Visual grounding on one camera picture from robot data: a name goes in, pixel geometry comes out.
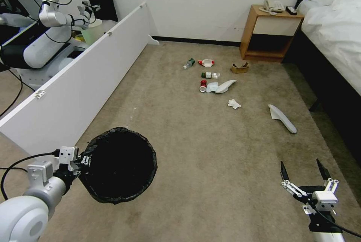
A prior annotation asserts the crumpled white tissue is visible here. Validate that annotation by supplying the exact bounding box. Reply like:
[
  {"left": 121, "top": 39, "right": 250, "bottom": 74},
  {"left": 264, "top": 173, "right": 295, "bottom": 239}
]
[{"left": 228, "top": 98, "right": 243, "bottom": 110}]

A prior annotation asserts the brown cardboard piece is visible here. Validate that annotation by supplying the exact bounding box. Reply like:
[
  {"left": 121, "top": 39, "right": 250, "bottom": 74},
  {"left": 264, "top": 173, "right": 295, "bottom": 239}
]
[{"left": 230, "top": 61, "right": 251, "bottom": 73}]

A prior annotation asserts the white slipper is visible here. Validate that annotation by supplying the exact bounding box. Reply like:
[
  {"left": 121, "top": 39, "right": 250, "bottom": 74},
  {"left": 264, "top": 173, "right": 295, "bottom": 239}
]
[
  {"left": 267, "top": 104, "right": 297, "bottom": 134},
  {"left": 214, "top": 79, "right": 237, "bottom": 94}
]

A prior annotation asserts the black floor cable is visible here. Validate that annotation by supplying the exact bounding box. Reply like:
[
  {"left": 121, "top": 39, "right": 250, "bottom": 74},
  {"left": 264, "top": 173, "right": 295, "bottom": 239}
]
[{"left": 0, "top": 66, "right": 24, "bottom": 116}]

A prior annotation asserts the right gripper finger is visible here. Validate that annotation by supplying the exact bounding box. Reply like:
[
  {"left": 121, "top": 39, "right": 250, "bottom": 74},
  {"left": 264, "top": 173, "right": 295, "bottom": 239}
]
[
  {"left": 315, "top": 158, "right": 340, "bottom": 195},
  {"left": 279, "top": 160, "right": 303, "bottom": 198}
]

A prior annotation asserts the pale blue face mask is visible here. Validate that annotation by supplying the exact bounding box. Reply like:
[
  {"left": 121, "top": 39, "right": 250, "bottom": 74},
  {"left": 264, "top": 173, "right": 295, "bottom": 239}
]
[{"left": 205, "top": 81, "right": 221, "bottom": 94}]

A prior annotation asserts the small bottle green label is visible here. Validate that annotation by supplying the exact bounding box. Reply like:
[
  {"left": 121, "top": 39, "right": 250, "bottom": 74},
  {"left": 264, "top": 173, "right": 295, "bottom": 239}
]
[{"left": 200, "top": 71, "right": 221, "bottom": 80}]

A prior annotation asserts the white bed duvet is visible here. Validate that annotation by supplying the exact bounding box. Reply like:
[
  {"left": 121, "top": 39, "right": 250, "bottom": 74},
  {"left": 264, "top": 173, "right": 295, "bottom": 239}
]
[{"left": 297, "top": 0, "right": 361, "bottom": 96}]

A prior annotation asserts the trash bin with black bag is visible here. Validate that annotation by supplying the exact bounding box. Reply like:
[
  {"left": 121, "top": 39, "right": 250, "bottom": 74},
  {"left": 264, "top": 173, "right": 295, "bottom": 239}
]
[{"left": 79, "top": 126, "right": 158, "bottom": 205}]

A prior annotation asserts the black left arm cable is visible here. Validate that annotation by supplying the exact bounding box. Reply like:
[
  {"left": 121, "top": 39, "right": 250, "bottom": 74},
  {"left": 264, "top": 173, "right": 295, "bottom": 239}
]
[{"left": 0, "top": 150, "right": 61, "bottom": 201}]

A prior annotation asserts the pale green waste bin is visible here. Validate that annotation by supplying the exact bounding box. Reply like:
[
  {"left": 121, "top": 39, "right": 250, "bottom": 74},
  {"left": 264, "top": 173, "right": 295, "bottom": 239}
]
[{"left": 81, "top": 18, "right": 104, "bottom": 47}]

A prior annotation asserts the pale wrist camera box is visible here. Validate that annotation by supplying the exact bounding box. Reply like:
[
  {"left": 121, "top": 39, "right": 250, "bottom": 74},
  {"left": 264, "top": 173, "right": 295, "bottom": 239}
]
[
  {"left": 58, "top": 146, "right": 79, "bottom": 171},
  {"left": 312, "top": 190, "right": 338, "bottom": 212}
]

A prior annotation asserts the beige desk telephone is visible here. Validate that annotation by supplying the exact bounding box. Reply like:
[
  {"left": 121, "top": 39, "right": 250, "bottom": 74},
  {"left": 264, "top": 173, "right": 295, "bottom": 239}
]
[{"left": 258, "top": 0, "right": 286, "bottom": 16}]

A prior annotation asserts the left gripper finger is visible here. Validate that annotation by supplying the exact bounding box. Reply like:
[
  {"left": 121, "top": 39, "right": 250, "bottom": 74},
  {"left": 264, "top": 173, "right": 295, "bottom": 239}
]
[
  {"left": 75, "top": 153, "right": 92, "bottom": 167},
  {"left": 70, "top": 161, "right": 90, "bottom": 175}
]

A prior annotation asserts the black bed frame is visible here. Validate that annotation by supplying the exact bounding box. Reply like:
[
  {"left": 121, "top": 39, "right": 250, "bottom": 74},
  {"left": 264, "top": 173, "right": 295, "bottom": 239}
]
[{"left": 282, "top": 0, "right": 361, "bottom": 169}]

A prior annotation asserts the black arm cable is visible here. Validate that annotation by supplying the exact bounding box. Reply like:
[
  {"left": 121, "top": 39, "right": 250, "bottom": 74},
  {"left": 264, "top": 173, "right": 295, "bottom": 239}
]
[
  {"left": 0, "top": 150, "right": 61, "bottom": 201},
  {"left": 309, "top": 196, "right": 361, "bottom": 237}
]

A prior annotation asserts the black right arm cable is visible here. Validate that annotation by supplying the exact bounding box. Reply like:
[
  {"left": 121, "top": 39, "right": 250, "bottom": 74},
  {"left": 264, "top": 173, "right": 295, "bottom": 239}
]
[{"left": 309, "top": 196, "right": 361, "bottom": 237}]

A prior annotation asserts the white partition panel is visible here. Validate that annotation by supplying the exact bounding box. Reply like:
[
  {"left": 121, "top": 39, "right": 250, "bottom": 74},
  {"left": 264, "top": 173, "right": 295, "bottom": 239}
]
[{"left": 0, "top": 1, "right": 161, "bottom": 157}]

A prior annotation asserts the wooden nightstand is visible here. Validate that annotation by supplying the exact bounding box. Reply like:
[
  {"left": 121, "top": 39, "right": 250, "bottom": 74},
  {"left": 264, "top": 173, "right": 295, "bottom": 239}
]
[{"left": 239, "top": 4, "right": 305, "bottom": 64}]

